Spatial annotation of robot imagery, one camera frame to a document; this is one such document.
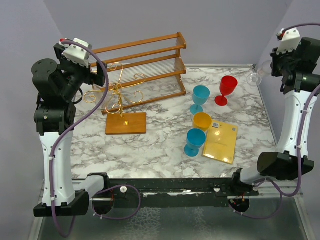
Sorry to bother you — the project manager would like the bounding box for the blue goblet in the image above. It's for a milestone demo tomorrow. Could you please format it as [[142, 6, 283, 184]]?
[[189, 85, 211, 115], [184, 128, 206, 157]]

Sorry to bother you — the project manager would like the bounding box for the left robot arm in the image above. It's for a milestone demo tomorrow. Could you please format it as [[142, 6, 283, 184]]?
[[31, 39, 111, 217]]

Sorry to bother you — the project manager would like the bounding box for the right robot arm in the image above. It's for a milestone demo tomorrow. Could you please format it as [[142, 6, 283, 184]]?
[[229, 37, 320, 197]]

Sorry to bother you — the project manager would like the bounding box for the wooden two-tier shelf rack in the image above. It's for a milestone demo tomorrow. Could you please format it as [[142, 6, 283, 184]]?
[[82, 32, 187, 115]]

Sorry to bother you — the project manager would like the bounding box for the red goblet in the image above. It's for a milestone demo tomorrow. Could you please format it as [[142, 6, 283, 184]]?
[[214, 75, 238, 107]]

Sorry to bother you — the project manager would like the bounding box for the yellow goblet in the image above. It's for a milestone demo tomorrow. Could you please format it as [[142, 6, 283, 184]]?
[[192, 112, 213, 132]]

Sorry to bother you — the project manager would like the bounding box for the yellow padded envelope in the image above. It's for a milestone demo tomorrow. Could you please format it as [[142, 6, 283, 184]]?
[[202, 120, 238, 165]]

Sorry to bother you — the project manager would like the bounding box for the blue goblet front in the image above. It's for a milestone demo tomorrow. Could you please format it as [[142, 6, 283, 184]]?
[[184, 128, 206, 157]]

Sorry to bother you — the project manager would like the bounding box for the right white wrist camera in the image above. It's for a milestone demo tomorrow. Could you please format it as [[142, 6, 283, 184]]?
[[276, 28, 301, 55]]

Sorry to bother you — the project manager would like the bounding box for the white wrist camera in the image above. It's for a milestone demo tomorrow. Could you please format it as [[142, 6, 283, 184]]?
[[59, 38, 90, 69], [276, 28, 301, 55]]

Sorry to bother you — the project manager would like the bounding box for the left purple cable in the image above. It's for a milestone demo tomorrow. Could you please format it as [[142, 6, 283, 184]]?
[[49, 39, 111, 238]]

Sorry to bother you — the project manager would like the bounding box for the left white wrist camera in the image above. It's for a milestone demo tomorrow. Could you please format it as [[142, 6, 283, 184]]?
[[59, 38, 90, 69]]

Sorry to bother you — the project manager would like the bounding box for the gold wire wine glass rack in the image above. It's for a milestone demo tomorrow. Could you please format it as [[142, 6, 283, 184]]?
[[83, 62, 147, 136]]

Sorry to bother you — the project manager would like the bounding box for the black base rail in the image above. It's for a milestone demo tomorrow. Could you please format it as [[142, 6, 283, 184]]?
[[93, 177, 259, 209]]

